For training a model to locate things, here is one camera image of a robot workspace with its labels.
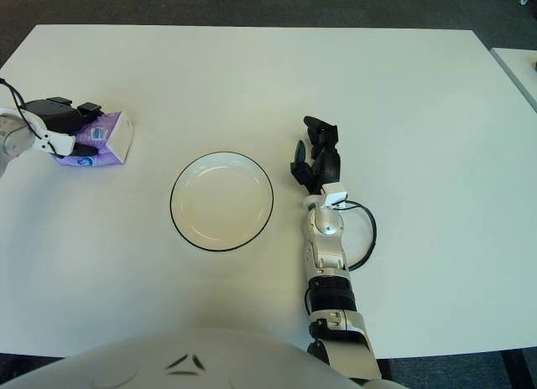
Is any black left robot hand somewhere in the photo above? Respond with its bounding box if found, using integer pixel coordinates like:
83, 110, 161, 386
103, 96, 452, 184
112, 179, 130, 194
20, 96, 103, 158

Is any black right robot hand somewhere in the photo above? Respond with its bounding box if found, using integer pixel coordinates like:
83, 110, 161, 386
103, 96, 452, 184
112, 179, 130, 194
289, 115, 341, 195

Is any purple tissue paper pack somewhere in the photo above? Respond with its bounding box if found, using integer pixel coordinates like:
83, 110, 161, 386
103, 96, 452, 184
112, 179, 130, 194
50, 110, 135, 169

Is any white plate with black rim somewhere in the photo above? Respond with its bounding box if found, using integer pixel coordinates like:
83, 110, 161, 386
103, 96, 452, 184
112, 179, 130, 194
169, 152, 275, 252

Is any white side table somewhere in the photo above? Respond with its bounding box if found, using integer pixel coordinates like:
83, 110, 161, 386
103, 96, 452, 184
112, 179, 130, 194
489, 47, 537, 113

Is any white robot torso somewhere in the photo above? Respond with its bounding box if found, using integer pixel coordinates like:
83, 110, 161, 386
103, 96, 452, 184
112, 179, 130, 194
0, 325, 408, 389

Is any black table leg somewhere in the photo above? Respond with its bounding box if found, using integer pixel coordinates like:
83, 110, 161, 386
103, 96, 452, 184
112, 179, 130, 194
498, 349, 528, 389

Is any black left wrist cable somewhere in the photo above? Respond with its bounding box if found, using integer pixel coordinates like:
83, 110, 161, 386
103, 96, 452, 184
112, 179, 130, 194
0, 77, 47, 138

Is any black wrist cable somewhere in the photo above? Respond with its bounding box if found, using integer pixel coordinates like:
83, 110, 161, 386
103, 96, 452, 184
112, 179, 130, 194
343, 200, 378, 272
0, 77, 47, 138

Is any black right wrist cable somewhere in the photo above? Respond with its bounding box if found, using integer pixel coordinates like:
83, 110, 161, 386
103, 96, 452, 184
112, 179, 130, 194
343, 200, 378, 272

